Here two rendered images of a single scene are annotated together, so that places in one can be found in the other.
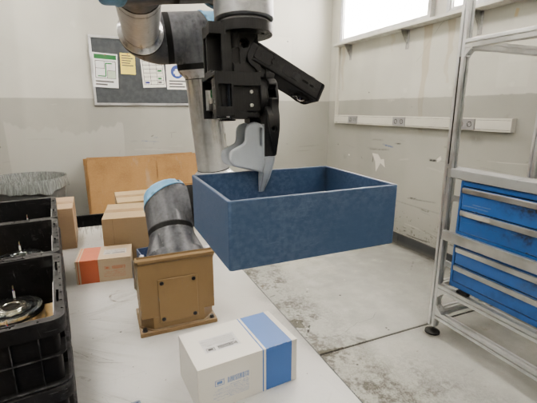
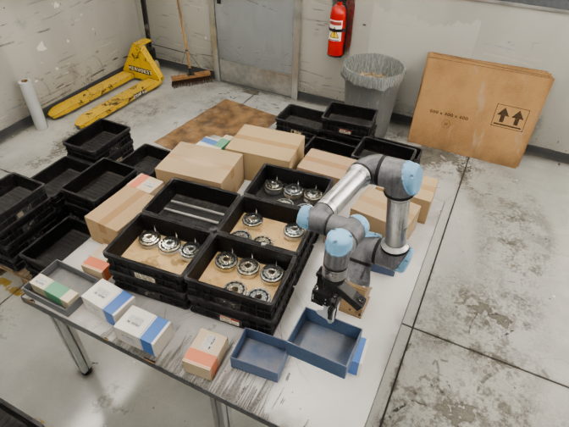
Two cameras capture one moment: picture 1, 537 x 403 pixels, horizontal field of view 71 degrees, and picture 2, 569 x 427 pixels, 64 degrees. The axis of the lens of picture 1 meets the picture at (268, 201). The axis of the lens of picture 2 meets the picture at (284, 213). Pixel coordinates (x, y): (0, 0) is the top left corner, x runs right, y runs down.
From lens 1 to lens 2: 1.29 m
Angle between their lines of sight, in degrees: 50
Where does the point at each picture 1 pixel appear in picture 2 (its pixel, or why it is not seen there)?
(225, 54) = (320, 283)
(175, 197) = (365, 246)
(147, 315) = not seen: hidden behind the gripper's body
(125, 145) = (475, 47)
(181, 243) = (352, 277)
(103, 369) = (297, 310)
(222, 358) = not seen: hidden behind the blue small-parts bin
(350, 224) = (326, 365)
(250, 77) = (324, 296)
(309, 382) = (361, 383)
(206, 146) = (389, 233)
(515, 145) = not seen: outside the picture
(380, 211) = (339, 369)
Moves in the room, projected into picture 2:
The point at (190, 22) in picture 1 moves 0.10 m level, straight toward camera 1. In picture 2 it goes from (390, 176) to (376, 189)
